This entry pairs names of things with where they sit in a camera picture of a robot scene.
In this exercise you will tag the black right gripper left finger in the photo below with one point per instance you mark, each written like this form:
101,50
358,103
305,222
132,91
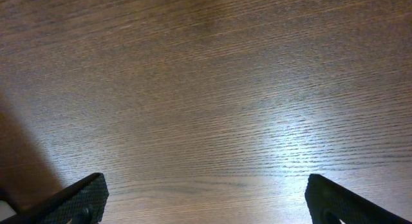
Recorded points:
81,202

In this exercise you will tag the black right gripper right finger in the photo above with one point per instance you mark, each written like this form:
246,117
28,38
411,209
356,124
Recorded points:
329,202

